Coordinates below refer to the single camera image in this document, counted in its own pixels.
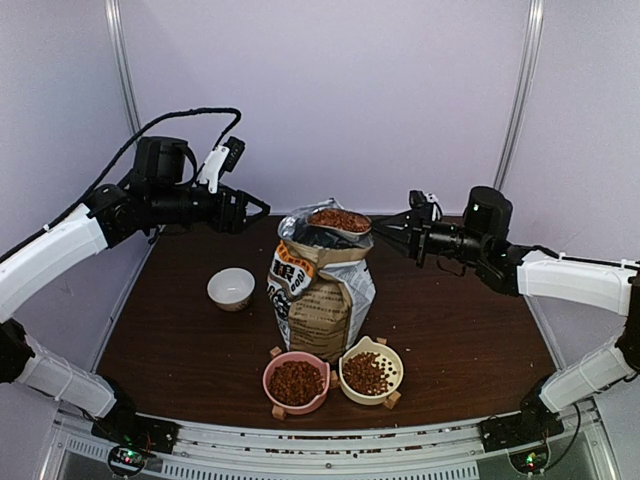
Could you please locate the brown kibble in pink bowl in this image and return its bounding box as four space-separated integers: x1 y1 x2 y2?
268 361 324 407

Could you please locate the cream cat-ear pet bowl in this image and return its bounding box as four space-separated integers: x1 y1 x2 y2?
338 336 404 409

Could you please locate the left aluminium corner post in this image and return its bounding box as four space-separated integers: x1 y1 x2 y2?
104 0 142 133

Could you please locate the brown kibble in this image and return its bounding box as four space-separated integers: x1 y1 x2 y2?
342 352 399 396
308 209 369 232
268 361 324 407

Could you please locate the brown kibble in cream bowl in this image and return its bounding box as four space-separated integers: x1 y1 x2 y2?
342 352 399 396

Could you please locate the pink pet bowl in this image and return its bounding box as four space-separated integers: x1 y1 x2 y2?
262 351 331 415

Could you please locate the right circuit board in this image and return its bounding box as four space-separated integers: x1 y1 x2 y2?
509 449 550 475

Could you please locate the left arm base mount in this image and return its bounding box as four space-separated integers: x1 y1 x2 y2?
89 379 180 455

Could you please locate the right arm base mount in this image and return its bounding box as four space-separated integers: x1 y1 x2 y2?
478 383 564 452

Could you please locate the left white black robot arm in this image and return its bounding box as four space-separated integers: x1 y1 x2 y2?
1 136 270 444

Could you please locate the front aluminium rail frame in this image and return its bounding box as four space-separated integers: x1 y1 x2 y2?
36 400 620 479

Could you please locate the left circuit board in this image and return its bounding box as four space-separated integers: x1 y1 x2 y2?
107 446 151 477

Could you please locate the aluminium corner post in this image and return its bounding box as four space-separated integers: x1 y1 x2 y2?
493 0 545 191
104 0 142 133

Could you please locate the circuit board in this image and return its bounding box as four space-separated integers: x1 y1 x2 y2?
107 446 151 477
509 449 550 475

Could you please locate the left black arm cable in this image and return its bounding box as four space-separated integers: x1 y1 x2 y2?
0 106 243 261

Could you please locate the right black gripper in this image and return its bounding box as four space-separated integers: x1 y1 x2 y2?
371 201 490 268

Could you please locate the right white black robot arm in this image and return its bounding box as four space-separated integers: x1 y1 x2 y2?
372 186 639 442

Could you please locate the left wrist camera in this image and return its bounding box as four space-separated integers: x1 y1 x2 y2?
196 136 246 195

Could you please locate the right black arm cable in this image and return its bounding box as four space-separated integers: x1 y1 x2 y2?
559 389 584 466

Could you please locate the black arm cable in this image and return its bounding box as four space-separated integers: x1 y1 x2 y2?
0 106 243 261
559 389 584 466

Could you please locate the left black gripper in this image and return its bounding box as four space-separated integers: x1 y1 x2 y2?
149 181 271 234

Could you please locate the brown pet food bag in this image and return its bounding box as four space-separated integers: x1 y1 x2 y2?
267 198 376 364

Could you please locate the silver metal scoop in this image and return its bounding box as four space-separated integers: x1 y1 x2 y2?
305 208 374 236

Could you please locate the wooden bowl stand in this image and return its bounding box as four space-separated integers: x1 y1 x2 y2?
262 336 404 419

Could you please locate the white ceramic bowl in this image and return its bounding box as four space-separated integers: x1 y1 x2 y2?
206 267 256 312

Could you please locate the right aluminium corner post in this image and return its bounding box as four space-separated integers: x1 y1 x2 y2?
493 0 545 191

